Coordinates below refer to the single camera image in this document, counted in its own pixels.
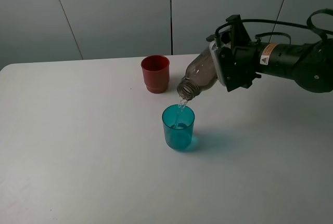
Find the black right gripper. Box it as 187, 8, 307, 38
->
219, 15, 261, 92

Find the smoky translucent water bottle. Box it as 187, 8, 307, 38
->
177, 46, 219, 101

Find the teal translucent plastic cup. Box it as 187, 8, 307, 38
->
162, 104, 195, 151

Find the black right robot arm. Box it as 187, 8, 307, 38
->
209, 15, 332, 93

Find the red plastic cup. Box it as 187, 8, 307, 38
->
141, 55, 170, 94

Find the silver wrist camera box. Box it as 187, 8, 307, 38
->
209, 40, 226, 86

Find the black camera cable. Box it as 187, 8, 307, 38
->
213, 8, 333, 48

